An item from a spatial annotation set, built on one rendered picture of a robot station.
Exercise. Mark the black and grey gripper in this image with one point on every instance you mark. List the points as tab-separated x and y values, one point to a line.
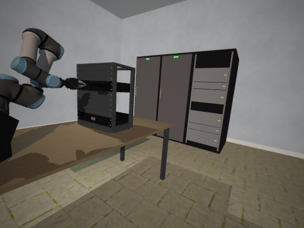
73	84

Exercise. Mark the dark grey server rack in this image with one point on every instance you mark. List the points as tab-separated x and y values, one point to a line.
97	106

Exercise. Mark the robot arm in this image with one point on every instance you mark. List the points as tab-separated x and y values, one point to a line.
30	94

